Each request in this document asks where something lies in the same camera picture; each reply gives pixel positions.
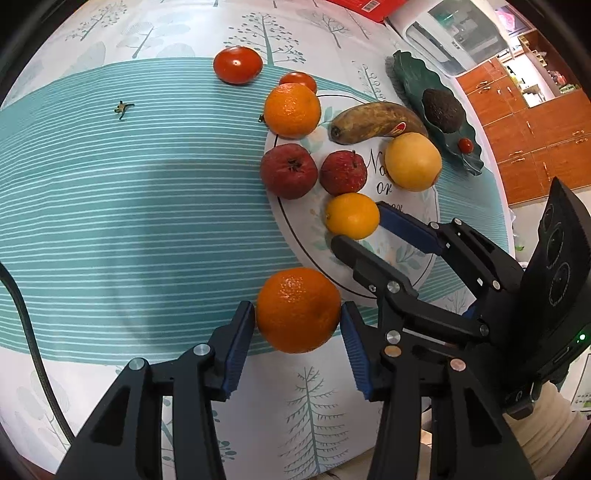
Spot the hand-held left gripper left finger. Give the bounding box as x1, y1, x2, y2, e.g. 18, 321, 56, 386
55, 301, 256, 480

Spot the person's right forearm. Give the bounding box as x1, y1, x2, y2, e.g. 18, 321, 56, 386
503, 383, 587, 480

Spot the white round printed plate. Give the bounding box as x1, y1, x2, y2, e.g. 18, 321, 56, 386
263, 92, 439, 301

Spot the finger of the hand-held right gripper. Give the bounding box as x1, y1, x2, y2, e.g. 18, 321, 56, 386
376, 200, 525, 306
331, 234, 491, 345

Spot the small yellow-orange citrus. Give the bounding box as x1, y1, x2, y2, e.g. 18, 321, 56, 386
324, 193, 380, 241

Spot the overripe brown banana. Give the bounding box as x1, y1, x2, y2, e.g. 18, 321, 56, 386
329, 102, 430, 146

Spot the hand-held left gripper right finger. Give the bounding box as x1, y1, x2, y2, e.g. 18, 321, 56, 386
341, 301, 536, 480

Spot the large yellow orange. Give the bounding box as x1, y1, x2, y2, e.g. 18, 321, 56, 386
384, 132, 443, 192

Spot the small red tomato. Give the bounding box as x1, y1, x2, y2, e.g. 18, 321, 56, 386
278, 71, 318, 94

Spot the white countertop storage box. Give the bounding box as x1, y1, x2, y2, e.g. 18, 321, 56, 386
385, 0, 539, 77

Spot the tree print tablecloth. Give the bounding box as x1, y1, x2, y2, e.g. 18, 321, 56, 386
0, 0, 522, 480

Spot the wooden cabinet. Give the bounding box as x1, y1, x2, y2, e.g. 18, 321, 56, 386
455, 55, 591, 206

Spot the dark red apple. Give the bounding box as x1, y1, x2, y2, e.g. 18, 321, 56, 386
259, 143, 319, 200
320, 150, 369, 196

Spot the dark avocado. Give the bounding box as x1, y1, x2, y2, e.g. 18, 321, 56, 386
422, 89, 465, 132

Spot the large red tomato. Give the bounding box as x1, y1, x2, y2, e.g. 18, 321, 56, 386
213, 46, 264, 85

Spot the black cable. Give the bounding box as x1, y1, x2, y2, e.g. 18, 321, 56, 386
0, 262, 75, 444

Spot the dark green leaf-shaped plate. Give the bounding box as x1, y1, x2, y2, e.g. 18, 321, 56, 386
392, 50, 485, 177

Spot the red paper cup package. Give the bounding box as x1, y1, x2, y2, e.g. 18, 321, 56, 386
330, 0, 423, 24

